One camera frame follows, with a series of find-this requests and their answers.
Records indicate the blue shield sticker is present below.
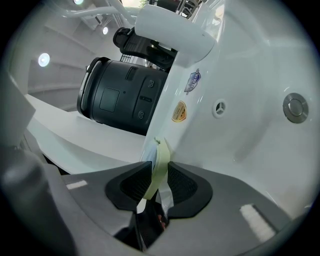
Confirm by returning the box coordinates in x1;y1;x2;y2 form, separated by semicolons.
184;68;202;95

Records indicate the large black machine cabinet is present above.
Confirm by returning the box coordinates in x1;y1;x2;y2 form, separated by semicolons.
75;56;171;136

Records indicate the round white overflow cover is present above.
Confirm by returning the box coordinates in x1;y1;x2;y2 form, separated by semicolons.
212;98;227;116

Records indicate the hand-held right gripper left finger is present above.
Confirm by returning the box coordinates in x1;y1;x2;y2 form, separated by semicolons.
42;160;154;256

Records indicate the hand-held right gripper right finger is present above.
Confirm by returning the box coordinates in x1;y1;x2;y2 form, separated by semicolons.
147;160;295;256

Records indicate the large white ceramic sink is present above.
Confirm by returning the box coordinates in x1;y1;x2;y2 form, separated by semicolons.
138;0;319;222

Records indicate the chrome sink drain plug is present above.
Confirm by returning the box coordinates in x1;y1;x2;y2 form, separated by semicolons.
282;92;309;124

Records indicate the yellow shield sticker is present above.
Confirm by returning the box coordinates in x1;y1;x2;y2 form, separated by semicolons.
170;100;187;124

